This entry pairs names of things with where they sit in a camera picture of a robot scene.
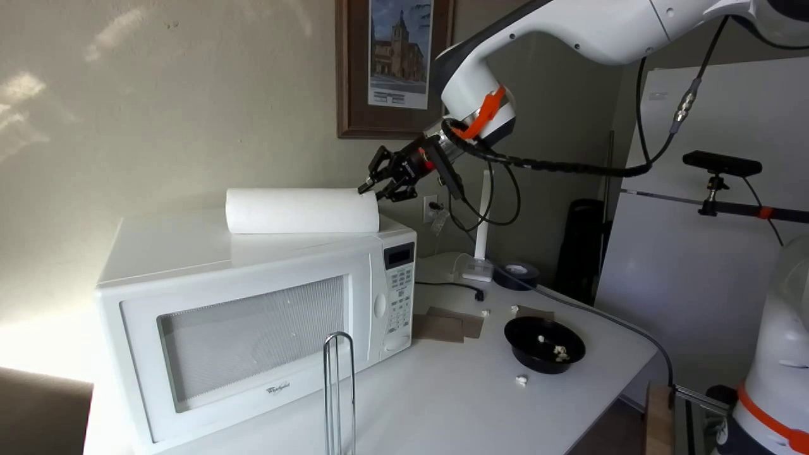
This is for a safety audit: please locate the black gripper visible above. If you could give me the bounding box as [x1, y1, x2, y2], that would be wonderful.
[358, 134, 445, 206]

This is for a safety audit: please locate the white tissue roll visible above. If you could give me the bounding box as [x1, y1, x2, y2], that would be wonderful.
[224, 185, 382, 237]

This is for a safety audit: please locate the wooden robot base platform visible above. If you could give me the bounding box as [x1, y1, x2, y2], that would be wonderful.
[642, 382, 729, 455]

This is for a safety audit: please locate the black tape roll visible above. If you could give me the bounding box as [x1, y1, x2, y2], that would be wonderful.
[490, 260, 544, 294]

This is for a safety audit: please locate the white paper towel holder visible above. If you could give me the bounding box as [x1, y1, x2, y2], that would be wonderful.
[421, 160, 502, 286]

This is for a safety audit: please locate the brown framed picture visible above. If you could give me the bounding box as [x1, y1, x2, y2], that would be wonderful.
[334, 0, 460, 141]

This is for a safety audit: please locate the small brown cardboard piece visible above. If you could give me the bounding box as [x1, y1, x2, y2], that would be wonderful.
[426, 304, 489, 342]
[413, 312, 466, 343]

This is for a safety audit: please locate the black tower appliance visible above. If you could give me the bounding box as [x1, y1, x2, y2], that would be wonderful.
[551, 197, 607, 305]

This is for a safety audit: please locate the black plastic bowl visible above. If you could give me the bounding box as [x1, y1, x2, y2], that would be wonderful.
[504, 313, 588, 377]

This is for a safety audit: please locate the white microwave oven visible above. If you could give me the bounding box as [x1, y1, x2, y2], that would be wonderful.
[97, 200, 421, 451]

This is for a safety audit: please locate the white refrigerator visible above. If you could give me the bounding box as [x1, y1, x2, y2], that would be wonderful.
[592, 58, 809, 400]

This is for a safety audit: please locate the black microwave power cord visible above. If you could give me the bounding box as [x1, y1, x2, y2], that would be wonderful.
[416, 278, 489, 304]

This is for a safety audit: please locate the black robot cable hose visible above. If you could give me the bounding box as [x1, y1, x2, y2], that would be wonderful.
[441, 15, 737, 235]

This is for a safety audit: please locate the wire paper towel holder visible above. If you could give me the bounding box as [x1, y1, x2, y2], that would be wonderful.
[322, 328, 360, 455]

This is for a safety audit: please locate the thick black power cable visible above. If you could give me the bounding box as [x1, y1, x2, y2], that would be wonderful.
[528, 284, 680, 400]

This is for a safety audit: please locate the black camera on tripod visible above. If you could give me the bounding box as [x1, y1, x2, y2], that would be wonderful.
[621, 150, 809, 226]

